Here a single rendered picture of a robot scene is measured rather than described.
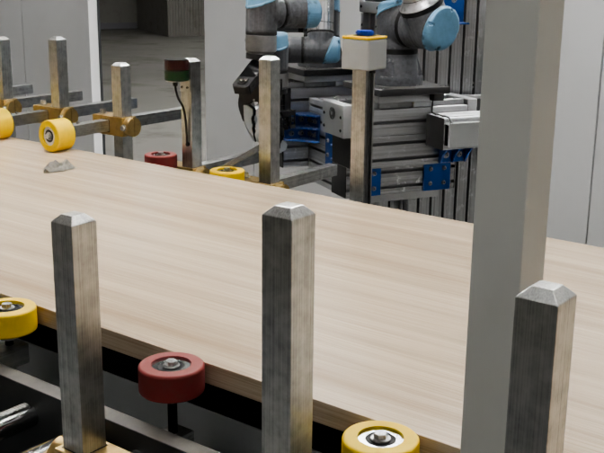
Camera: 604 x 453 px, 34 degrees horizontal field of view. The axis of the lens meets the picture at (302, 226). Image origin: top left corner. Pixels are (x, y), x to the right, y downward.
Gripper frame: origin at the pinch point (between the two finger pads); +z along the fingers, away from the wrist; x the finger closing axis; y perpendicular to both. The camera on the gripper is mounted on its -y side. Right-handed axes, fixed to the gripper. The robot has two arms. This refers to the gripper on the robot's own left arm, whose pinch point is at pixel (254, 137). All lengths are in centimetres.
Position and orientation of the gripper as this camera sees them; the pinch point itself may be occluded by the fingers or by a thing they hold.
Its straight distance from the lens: 243.4
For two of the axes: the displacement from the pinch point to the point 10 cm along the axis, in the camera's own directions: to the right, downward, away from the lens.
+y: 4.3, -2.0, 8.8
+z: -0.3, 9.7, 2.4
